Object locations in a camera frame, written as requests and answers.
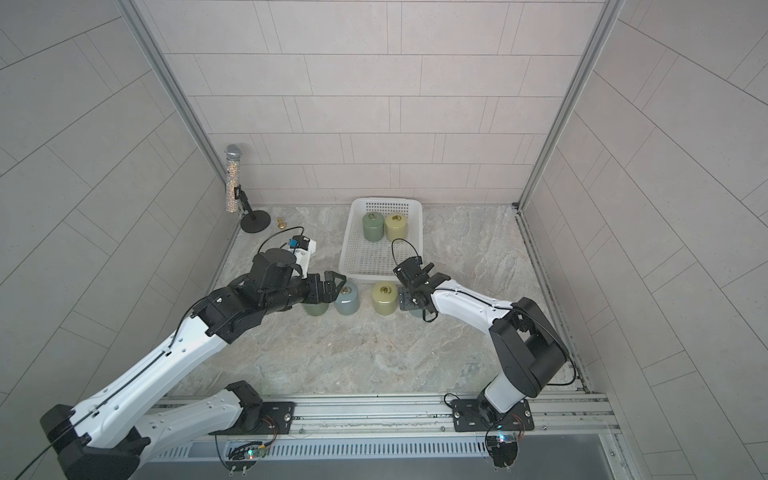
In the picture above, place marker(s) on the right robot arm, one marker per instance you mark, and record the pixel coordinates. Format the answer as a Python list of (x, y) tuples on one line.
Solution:
[(529, 349)]

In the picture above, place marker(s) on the blue tea canister front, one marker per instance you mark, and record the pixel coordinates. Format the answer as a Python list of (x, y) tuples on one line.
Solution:
[(348, 302)]

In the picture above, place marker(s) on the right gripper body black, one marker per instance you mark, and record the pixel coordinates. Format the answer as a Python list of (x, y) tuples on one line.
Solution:
[(415, 294)]

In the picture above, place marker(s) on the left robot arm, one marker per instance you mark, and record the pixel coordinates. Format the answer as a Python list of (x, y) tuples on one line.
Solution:
[(112, 433)]

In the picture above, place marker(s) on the left circuit board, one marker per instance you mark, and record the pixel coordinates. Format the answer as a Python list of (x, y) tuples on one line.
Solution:
[(242, 458)]

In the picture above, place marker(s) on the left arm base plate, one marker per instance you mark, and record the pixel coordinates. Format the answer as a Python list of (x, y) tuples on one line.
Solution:
[(276, 417)]

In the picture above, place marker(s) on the microphone on black stand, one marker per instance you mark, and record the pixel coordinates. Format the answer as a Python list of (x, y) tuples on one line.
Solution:
[(251, 221)]

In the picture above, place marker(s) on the yellow-green tea canister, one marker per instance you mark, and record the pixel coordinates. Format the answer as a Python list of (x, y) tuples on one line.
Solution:
[(385, 297)]

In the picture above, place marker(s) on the circuit board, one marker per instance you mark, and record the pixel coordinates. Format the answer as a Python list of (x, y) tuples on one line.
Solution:
[(242, 458), (502, 450)]

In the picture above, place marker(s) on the white vent grille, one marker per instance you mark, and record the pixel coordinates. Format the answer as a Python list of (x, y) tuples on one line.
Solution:
[(337, 449)]

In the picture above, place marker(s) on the dark green tea canister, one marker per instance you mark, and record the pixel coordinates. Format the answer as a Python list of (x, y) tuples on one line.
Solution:
[(315, 310)]

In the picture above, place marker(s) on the white plastic basket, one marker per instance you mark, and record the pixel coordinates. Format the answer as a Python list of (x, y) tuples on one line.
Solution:
[(365, 261)]

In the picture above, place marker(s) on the right circuit board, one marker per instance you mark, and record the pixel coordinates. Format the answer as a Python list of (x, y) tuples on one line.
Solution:
[(502, 450)]

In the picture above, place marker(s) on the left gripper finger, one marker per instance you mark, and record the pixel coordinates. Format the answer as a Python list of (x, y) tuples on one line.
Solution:
[(331, 294), (334, 278)]

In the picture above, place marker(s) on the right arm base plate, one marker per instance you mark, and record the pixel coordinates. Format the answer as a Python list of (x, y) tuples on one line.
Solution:
[(471, 415)]

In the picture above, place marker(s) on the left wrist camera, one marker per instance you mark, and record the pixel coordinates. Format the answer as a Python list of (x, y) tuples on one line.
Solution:
[(302, 248)]

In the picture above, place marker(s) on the aluminium mounting rail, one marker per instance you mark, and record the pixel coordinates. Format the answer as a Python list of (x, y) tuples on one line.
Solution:
[(377, 416)]

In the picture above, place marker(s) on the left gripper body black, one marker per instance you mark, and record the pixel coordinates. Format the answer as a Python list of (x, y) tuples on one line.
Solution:
[(307, 289)]

